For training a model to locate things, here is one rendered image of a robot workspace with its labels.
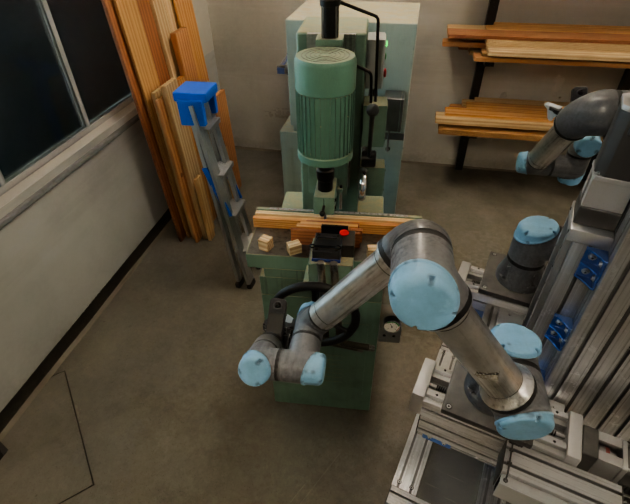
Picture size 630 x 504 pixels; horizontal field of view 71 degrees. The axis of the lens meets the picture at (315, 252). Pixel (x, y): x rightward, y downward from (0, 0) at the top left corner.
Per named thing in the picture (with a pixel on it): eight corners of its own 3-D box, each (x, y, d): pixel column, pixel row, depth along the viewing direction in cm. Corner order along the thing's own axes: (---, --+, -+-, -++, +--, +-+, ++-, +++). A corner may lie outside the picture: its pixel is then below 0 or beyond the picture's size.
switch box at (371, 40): (364, 88, 154) (367, 39, 144) (365, 79, 162) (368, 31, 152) (382, 89, 154) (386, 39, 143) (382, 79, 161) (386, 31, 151)
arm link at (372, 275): (420, 186, 88) (287, 306, 117) (421, 217, 80) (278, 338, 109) (461, 218, 92) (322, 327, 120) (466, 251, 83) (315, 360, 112)
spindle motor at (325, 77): (294, 168, 137) (289, 63, 117) (302, 143, 150) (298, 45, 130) (351, 171, 135) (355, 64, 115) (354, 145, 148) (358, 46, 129)
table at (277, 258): (239, 285, 148) (237, 272, 144) (259, 231, 171) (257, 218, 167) (424, 299, 142) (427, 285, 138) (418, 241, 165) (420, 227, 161)
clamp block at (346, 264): (307, 284, 144) (306, 263, 138) (312, 257, 154) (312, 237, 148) (353, 287, 142) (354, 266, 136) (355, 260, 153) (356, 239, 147)
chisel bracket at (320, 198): (313, 218, 152) (313, 197, 147) (318, 196, 163) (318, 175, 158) (335, 219, 152) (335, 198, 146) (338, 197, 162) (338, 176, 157)
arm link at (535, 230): (505, 242, 151) (516, 209, 143) (547, 247, 149) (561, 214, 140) (509, 265, 142) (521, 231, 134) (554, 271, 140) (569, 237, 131)
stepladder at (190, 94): (229, 289, 269) (166, 96, 196) (241, 262, 288) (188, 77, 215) (254, 290, 266) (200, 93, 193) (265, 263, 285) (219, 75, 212)
